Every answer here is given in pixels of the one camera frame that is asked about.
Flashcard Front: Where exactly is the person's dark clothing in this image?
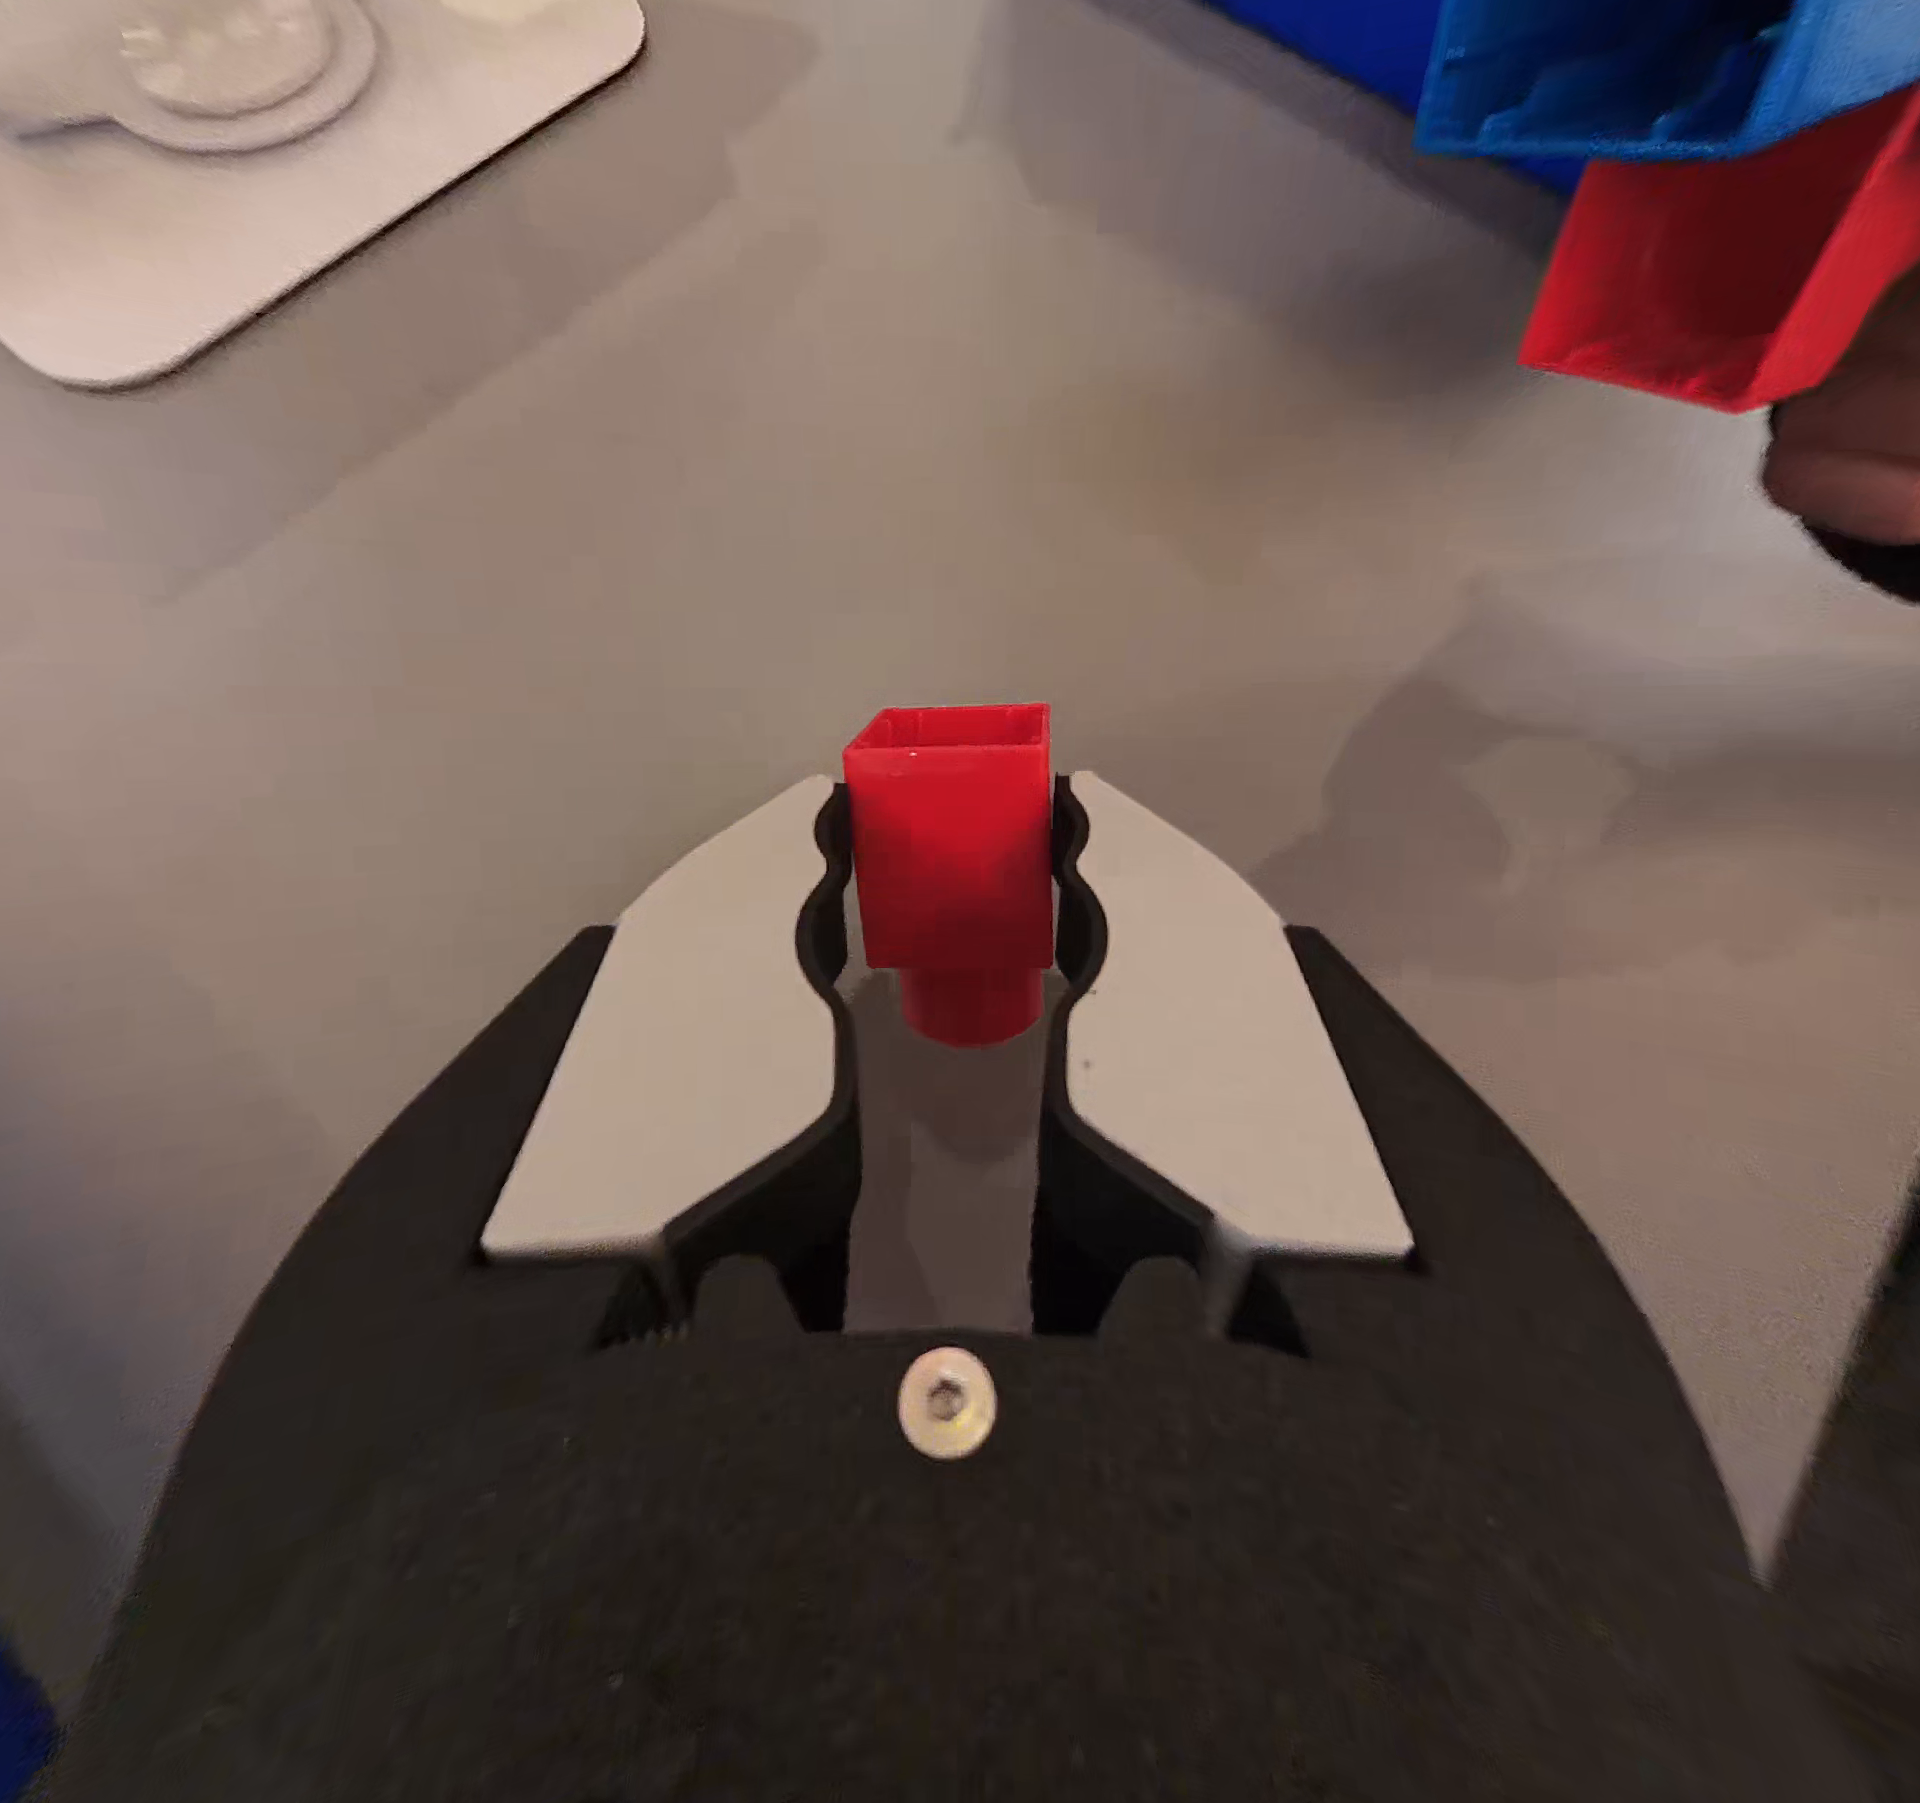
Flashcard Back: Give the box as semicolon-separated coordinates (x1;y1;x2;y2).
1762;1189;1920;1803

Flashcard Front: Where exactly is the red one-stud toy block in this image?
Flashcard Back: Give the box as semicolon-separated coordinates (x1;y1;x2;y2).
843;705;1054;1049

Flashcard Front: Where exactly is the person's right hand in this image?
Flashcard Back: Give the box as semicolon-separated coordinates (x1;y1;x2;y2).
1762;279;1920;544

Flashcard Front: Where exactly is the red two-stud toy block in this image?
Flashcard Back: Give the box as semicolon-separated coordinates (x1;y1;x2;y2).
1518;84;1920;413

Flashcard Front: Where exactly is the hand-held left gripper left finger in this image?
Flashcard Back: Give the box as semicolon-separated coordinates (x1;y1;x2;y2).
479;777;865;1336

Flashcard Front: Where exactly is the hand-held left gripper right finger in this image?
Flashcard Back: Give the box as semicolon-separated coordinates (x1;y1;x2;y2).
1033;771;1415;1333

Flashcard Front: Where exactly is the blue one-stud toy block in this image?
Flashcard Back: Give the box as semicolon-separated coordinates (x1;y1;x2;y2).
1412;0;1920;171

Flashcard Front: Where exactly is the white stand with wooden board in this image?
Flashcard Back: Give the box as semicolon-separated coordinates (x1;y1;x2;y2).
0;0;648;389

